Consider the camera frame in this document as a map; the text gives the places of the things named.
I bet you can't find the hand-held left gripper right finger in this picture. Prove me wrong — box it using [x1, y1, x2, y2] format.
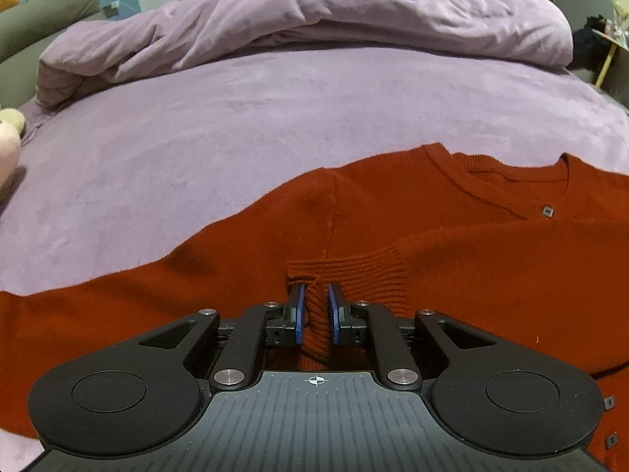
[326, 282, 495, 392]

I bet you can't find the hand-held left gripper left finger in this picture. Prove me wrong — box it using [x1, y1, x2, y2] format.
[138, 282, 311, 392]

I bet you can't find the red knit sweater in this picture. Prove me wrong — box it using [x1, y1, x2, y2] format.
[0, 142, 629, 472]

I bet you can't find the purple duvet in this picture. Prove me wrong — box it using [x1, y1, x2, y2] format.
[37, 0, 575, 109]

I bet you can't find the pink and yellow plush toy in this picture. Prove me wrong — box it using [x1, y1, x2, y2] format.
[0, 107, 26, 192]

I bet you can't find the black cloth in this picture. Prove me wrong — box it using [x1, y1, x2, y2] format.
[572, 16, 612, 70]

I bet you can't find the wooden stool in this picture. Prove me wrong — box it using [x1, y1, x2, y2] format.
[592, 28, 629, 90]

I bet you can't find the grey padded headboard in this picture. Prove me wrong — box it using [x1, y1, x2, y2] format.
[0, 0, 101, 67]

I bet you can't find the cream paper bag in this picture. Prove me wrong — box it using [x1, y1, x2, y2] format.
[607, 0, 629, 40]

